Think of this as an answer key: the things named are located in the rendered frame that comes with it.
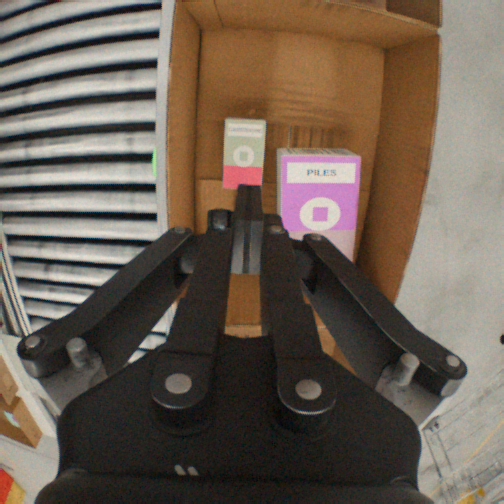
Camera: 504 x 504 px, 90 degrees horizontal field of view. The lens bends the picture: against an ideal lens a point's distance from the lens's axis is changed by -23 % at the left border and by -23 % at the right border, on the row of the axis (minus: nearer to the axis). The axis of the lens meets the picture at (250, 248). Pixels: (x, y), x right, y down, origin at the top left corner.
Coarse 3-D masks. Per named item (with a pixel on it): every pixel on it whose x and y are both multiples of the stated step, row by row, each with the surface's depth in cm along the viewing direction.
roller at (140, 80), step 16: (64, 80) 54; (80, 80) 54; (96, 80) 54; (112, 80) 54; (128, 80) 54; (144, 80) 54; (0, 96) 53; (16, 96) 53; (32, 96) 54; (48, 96) 54; (64, 96) 55; (80, 96) 56
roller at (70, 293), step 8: (24, 280) 76; (32, 280) 77; (24, 288) 75; (32, 288) 75; (40, 288) 75; (48, 288) 75; (56, 288) 76; (64, 288) 76; (72, 288) 76; (80, 288) 76; (88, 288) 77; (96, 288) 77; (32, 296) 76; (40, 296) 76; (48, 296) 75; (56, 296) 75; (64, 296) 75; (72, 296) 75; (80, 296) 75; (88, 296) 75
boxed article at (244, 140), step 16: (240, 128) 42; (256, 128) 42; (224, 144) 43; (240, 144) 43; (256, 144) 43; (224, 160) 44; (240, 160) 44; (256, 160) 44; (224, 176) 45; (240, 176) 45; (256, 176) 45
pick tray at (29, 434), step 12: (0, 408) 89; (12, 408) 91; (24, 408) 98; (0, 420) 106; (24, 420) 96; (0, 432) 100; (12, 432) 103; (24, 432) 94; (36, 432) 104; (24, 444) 100; (36, 444) 102
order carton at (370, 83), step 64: (192, 0) 26; (256, 0) 27; (192, 64) 38; (256, 64) 42; (320, 64) 42; (384, 64) 41; (192, 128) 44; (320, 128) 46; (384, 128) 44; (192, 192) 48; (384, 192) 45; (384, 256) 44; (256, 320) 42; (320, 320) 43
